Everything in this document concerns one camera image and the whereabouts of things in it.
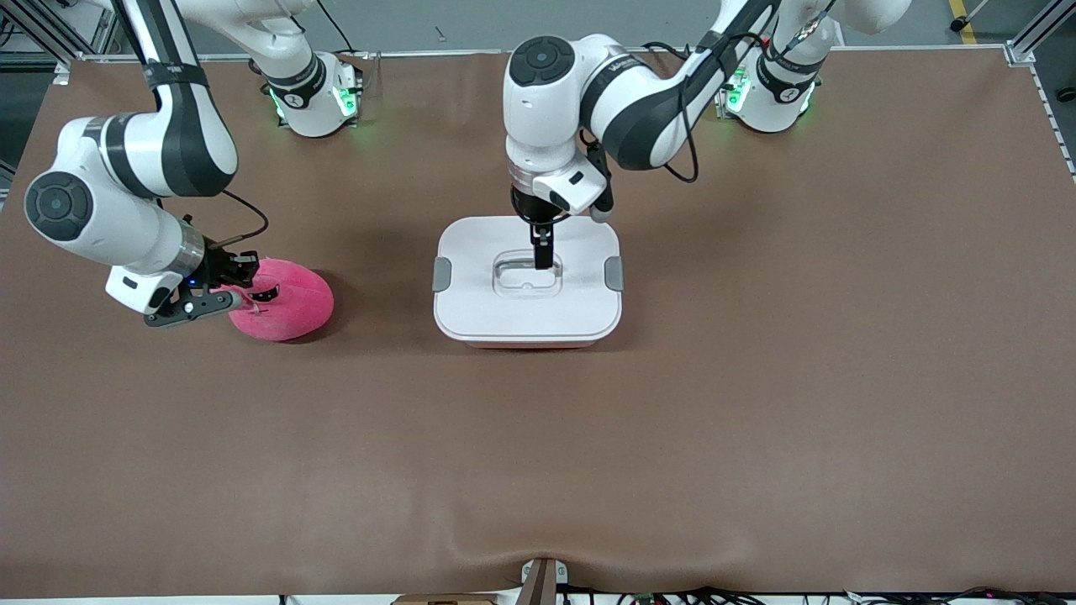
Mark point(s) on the pink plastic storage box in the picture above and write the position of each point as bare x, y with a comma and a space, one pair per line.
530, 344

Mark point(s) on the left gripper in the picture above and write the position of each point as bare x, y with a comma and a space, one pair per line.
530, 207

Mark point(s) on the brown camera mount post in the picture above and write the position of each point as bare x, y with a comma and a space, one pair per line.
542, 584

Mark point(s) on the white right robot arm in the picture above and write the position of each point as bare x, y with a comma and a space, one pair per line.
101, 210

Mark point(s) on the black caster wheel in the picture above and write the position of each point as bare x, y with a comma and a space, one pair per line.
957, 24

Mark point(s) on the aluminium frame with dark struts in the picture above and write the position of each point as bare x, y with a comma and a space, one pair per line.
60, 71

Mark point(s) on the white box lid grey clips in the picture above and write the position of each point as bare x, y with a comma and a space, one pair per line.
471, 311

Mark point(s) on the perforated metal edge rail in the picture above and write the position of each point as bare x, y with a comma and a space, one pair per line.
1061, 134

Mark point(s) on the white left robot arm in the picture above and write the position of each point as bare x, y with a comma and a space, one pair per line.
546, 109

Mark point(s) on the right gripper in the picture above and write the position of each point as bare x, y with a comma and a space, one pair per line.
220, 266

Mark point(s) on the pink plush toy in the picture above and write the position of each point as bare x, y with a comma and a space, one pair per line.
294, 311

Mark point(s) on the aluminium frame corner post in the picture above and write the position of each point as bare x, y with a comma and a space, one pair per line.
1021, 50

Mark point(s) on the small black round object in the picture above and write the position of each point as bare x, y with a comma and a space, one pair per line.
1068, 94

